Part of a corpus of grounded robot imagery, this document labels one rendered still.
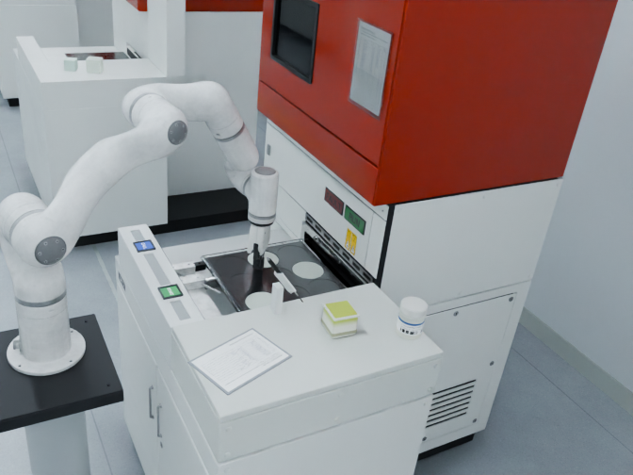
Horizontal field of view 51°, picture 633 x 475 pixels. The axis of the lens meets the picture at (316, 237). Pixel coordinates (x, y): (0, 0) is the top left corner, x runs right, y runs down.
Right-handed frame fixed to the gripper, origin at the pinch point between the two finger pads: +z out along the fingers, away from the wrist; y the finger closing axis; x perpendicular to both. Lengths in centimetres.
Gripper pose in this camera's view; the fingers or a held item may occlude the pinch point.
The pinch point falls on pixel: (258, 262)
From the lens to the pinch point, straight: 210.8
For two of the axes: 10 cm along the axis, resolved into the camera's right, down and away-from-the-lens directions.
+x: 9.8, 1.8, -1.2
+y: -1.9, 4.7, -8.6
